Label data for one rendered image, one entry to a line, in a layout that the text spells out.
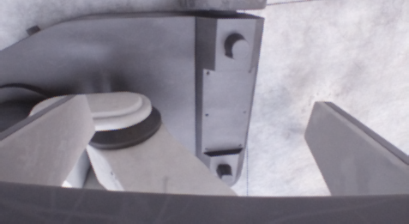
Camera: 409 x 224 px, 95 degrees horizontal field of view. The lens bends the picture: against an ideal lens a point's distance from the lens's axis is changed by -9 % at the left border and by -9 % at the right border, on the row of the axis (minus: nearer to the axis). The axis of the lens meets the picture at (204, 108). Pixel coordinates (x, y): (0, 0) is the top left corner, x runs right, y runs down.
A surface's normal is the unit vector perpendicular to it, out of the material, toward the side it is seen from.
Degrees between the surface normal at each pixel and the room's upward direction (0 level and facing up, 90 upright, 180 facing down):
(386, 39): 0
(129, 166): 90
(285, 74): 0
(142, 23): 0
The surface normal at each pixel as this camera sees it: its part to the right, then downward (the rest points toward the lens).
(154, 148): 0.02, -0.87
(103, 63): 0.18, 0.49
